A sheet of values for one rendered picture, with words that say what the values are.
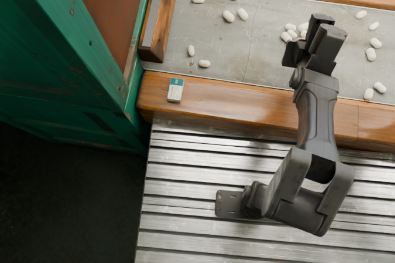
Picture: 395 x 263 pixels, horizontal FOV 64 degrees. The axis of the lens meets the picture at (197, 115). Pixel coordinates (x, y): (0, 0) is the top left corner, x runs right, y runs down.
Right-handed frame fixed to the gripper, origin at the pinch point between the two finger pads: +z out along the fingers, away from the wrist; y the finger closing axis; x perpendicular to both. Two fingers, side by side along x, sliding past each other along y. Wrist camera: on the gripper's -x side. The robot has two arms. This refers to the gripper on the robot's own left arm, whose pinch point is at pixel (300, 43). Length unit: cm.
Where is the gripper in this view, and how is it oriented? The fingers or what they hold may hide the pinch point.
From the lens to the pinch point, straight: 89.3
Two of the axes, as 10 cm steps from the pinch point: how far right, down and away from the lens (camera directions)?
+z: 1.1, -5.5, 8.3
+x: -1.1, 8.2, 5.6
